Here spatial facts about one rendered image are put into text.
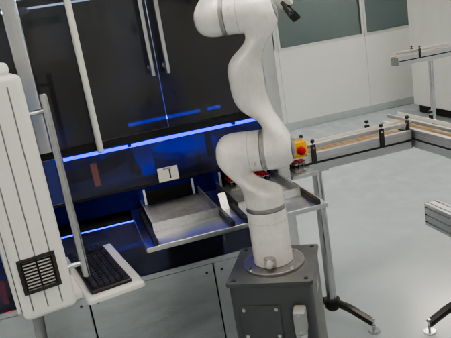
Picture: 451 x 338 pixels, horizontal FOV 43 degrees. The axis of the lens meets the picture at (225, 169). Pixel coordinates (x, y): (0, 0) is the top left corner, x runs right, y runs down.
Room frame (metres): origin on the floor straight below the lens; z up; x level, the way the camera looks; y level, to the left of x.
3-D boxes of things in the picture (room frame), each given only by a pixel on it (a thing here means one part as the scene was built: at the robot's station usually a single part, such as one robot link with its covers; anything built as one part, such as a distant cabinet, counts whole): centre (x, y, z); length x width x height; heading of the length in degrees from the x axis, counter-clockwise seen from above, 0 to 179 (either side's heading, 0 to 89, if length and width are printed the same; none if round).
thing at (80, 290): (1.93, 0.55, 0.79); 0.45 x 0.28 x 0.03; 24
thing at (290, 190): (2.30, -0.11, 0.90); 0.34 x 0.26 x 0.04; 14
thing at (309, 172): (2.52, -0.33, 0.87); 0.14 x 0.13 x 0.02; 14
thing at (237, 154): (1.64, -0.07, 1.16); 0.19 x 0.12 x 0.24; 76
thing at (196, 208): (2.22, 0.22, 0.90); 0.34 x 0.26 x 0.04; 14
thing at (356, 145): (2.68, -0.57, 0.92); 0.69 x 0.16 x 0.16; 104
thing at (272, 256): (1.64, -0.10, 0.95); 0.19 x 0.19 x 0.18
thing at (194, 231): (2.19, 0.04, 0.87); 0.70 x 0.48 x 0.02; 104
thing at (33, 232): (1.88, 0.72, 1.19); 0.50 x 0.19 x 0.78; 24
